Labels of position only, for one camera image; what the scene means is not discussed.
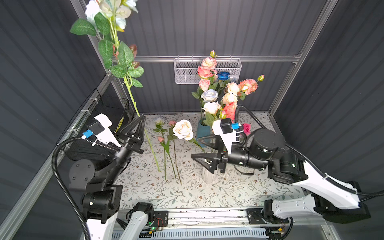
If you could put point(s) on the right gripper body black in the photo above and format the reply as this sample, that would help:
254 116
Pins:
242 157

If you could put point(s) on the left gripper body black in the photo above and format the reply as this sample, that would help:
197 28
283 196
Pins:
127 147

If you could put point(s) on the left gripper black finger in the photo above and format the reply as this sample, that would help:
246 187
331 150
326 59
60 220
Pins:
140 127
126 131

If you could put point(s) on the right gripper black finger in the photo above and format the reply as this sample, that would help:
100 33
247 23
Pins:
211 139
210 161

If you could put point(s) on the white ribbed ceramic vase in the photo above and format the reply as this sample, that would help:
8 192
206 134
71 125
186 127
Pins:
208 177

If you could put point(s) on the blue ceramic vase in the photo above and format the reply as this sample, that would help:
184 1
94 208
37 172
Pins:
203 130

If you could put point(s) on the magenta pink rose stem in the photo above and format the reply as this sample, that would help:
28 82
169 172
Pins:
247 129

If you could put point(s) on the pale white pink rose stem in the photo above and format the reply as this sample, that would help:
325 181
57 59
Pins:
212 112

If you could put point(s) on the pink coral rose stem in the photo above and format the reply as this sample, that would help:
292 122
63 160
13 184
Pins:
229 111

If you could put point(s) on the cream rose stem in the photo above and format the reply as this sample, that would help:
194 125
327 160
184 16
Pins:
183 130

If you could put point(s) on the white peony flower stem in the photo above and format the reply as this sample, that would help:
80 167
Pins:
231 95

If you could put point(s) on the small pale pink rose stem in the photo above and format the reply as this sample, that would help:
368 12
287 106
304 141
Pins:
203 86

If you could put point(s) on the peach rose flower stem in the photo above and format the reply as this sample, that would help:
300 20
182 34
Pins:
249 86

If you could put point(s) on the blue artificial rose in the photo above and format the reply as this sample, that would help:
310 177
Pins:
223 79

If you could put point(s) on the large pink rose stem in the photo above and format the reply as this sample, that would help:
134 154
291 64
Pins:
206 73

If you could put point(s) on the pink carnation flower stem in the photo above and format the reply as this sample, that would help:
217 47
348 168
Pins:
210 62

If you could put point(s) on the white blue flower spray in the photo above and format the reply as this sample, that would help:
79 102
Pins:
104 20

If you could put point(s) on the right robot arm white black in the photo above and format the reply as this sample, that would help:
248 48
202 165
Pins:
333 200

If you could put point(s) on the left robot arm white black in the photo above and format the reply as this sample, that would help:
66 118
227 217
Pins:
96 180

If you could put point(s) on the pile of artificial flowers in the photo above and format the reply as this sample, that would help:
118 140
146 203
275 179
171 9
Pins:
167 137

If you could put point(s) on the floral patterned table mat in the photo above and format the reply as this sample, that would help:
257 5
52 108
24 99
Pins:
144 179

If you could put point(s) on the black wire basket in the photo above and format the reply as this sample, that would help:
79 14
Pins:
114 108

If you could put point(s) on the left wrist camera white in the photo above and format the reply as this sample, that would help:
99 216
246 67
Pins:
100 129

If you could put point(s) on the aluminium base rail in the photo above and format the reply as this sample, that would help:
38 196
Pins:
225 217

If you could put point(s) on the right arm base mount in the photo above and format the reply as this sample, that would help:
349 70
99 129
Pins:
256 216

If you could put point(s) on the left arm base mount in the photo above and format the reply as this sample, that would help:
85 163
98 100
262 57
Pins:
158 219

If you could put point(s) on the white wire mesh basket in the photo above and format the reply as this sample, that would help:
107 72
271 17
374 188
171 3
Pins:
186 69

